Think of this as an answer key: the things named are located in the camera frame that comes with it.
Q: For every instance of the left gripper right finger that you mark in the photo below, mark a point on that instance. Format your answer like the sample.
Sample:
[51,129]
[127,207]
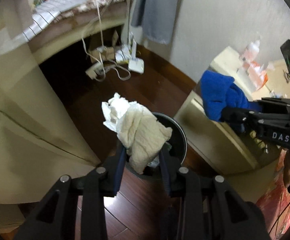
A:
[207,208]

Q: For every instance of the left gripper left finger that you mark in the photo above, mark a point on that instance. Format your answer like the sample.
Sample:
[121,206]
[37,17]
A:
[76,201]

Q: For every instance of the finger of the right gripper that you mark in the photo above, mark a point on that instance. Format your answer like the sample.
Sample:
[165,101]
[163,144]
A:
[270,107]
[239,119]

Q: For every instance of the blue cloth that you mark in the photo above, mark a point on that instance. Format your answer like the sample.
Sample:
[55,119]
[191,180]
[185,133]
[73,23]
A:
[219,91]

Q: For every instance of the beige cloth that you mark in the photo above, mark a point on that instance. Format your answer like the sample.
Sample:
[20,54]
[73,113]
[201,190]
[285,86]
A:
[142,135]

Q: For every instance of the white tissue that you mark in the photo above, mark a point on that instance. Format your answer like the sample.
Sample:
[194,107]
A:
[114,109]

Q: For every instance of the orange tissue pack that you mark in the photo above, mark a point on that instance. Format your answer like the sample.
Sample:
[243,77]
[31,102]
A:
[257,74]

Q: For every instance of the cream safe cabinet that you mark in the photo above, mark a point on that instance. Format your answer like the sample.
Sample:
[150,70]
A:
[224,147]

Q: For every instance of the white pump bottle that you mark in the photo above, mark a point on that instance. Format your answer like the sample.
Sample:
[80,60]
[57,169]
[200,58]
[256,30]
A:
[251,51]

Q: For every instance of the white power strip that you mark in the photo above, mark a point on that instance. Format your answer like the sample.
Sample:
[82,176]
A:
[95,71]

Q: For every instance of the grey curtain right tied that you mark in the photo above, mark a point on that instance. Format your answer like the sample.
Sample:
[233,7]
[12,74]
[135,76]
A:
[156,18]

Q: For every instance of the white grid bed sheet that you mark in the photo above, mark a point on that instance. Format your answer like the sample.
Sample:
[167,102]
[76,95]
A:
[48,11]

